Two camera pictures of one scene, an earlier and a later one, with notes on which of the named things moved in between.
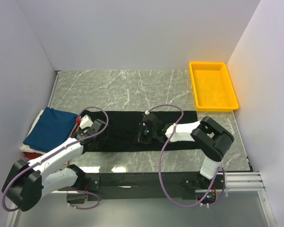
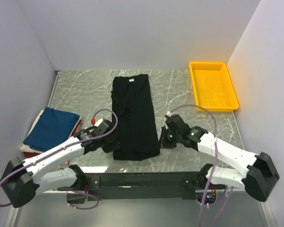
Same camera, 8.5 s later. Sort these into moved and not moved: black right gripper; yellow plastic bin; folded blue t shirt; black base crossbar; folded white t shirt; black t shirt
Moved: black t shirt; black right gripper
Not moved: yellow plastic bin; folded blue t shirt; folded white t shirt; black base crossbar
